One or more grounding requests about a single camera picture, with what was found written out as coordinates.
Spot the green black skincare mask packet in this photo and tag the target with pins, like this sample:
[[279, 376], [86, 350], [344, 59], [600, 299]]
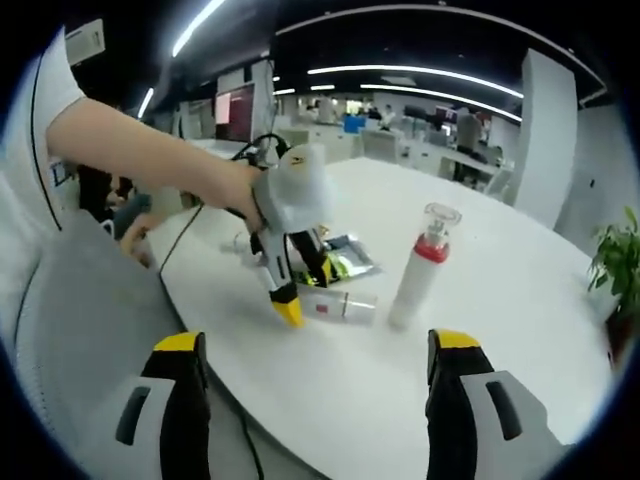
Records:
[[352, 257]]

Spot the green potted plant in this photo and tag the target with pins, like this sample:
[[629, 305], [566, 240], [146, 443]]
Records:
[[617, 260]]

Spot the red label skincare bottle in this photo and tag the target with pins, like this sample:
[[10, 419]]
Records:
[[340, 306]]

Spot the computer monitor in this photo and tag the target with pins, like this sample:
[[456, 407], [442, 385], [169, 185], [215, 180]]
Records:
[[235, 115]]

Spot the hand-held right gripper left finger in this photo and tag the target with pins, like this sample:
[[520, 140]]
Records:
[[185, 400]]

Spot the grey mesh chair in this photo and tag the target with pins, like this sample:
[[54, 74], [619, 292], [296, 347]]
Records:
[[90, 325]]

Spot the person's left hand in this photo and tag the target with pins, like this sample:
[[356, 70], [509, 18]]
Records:
[[240, 192]]

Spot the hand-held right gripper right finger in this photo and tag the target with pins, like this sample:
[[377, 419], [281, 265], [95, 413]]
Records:
[[450, 400]]

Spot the red collar skincare spray bottle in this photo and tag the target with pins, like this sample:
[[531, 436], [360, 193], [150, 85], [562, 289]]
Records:
[[417, 280]]

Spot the person's white shirt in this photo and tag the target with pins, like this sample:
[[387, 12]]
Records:
[[25, 175]]

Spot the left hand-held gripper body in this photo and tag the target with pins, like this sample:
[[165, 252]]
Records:
[[300, 195]]

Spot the blue box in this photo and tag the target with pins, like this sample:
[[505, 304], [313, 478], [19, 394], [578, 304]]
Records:
[[353, 124]]

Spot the ceiling light strip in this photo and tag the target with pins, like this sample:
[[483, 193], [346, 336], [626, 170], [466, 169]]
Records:
[[415, 72], [440, 97]]

